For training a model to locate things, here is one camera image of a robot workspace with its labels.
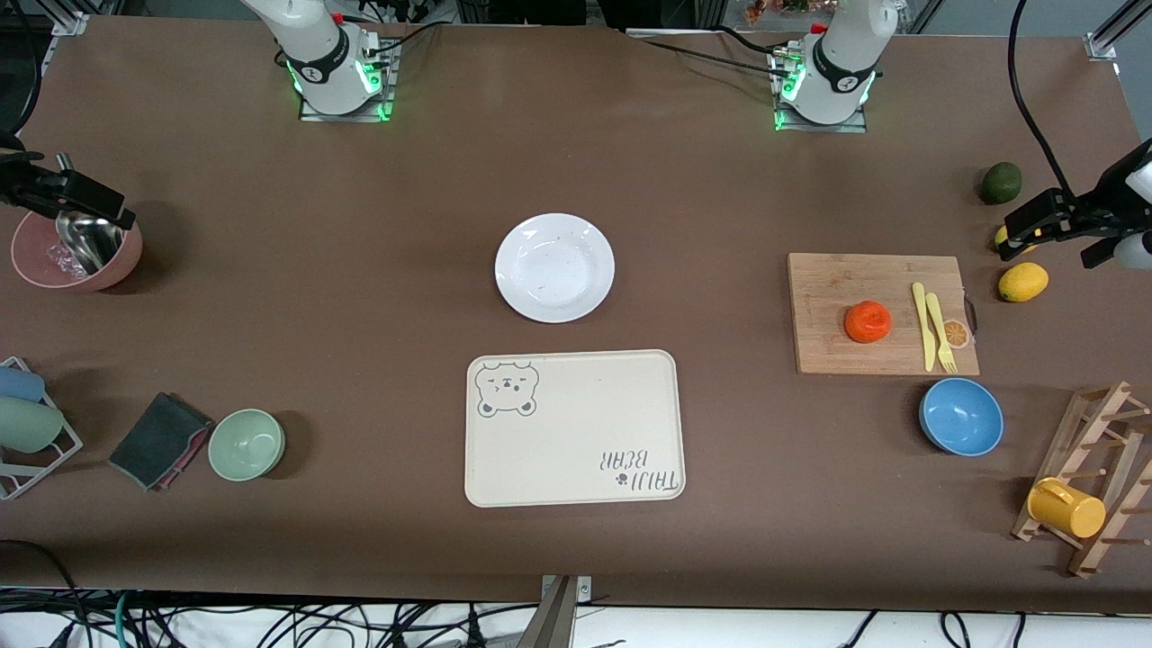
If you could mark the yellow mug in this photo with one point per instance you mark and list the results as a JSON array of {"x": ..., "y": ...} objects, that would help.
[{"x": 1071, "y": 513}]

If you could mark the white round plate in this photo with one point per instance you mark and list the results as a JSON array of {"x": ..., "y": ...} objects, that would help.
[{"x": 554, "y": 270}]

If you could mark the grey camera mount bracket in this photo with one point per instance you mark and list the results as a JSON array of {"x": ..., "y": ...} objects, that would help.
[{"x": 558, "y": 621}]

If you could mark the yellow lemon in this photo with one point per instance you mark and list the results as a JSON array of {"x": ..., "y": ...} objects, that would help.
[
  {"x": 1030, "y": 250},
  {"x": 1023, "y": 283}
]

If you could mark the orange slice charm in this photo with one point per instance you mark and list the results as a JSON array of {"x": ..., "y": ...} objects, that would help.
[{"x": 956, "y": 335}]

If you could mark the blue bowl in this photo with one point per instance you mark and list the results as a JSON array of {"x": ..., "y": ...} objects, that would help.
[{"x": 961, "y": 416}]

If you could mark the wooden peg rack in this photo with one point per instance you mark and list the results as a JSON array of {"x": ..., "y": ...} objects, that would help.
[{"x": 1071, "y": 454}]

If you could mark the wooden cutting board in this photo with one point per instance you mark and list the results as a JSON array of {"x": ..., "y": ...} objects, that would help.
[{"x": 828, "y": 315}]

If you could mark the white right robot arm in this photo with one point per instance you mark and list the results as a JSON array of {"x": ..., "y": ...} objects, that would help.
[{"x": 324, "y": 63}]

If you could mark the orange fruit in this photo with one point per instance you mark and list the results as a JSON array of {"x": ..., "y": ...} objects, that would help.
[{"x": 868, "y": 322}]

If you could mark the pink bowl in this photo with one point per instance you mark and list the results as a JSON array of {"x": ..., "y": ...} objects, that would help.
[{"x": 128, "y": 256}]

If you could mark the yellow plastic knife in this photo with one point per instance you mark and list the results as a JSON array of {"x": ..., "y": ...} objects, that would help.
[{"x": 925, "y": 333}]

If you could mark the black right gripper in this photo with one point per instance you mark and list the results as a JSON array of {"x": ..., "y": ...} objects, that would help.
[{"x": 20, "y": 184}]

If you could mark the dark green avocado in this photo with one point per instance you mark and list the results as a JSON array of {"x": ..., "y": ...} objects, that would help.
[{"x": 1001, "y": 183}]

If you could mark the metal ladle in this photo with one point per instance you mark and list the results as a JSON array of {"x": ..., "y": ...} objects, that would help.
[{"x": 85, "y": 238}]

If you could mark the yellow plastic fork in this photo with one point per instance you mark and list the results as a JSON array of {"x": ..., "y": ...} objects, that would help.
[{"x": 936, "y": 315}]

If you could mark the dark grey folded cloth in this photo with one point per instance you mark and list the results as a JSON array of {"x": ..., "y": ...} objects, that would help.
[{"x": 157, "y": 436}]

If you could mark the light blue cup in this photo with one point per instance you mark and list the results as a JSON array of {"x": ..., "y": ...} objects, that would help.
[{"x": 18, "y": 384}]

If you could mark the brown table cover sheet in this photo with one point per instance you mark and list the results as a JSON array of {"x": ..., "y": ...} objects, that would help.
[{"x": 360, "y": 270}]

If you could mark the pale green bowl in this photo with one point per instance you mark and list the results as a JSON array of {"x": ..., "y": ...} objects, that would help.
[{"x": 247, "y": 445}]

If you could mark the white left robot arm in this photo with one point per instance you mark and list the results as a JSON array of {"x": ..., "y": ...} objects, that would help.
[{"x": 832, "y": 72}]

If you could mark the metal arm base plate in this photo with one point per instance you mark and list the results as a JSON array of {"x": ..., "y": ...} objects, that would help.
[
  {"x": 346, "y": 114},
  {"x": 819, "y": 128}
]

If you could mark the pale green cup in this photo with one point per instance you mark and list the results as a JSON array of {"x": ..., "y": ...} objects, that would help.
[{"x": 27, "y": 423}]

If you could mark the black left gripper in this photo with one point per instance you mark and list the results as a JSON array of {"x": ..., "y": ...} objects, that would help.
[{"x": 1094, "y": 211}]

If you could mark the pink folded cloth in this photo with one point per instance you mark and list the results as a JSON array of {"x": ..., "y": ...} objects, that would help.
[{"x": 191, "y": 453}]

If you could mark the aluminium frame profile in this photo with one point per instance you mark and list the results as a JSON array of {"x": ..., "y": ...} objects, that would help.
[
  {"x": 72, "y": 22},
  {"x": 1102, "y": 43}
]

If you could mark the crumpled clear plastic film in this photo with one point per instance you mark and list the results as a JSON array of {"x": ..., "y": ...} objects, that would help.
[{"x": 65, "y": 261}]

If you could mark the cream bear print tray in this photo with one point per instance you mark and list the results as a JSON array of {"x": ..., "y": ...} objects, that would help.
[{"x": 573, "y": 432}]

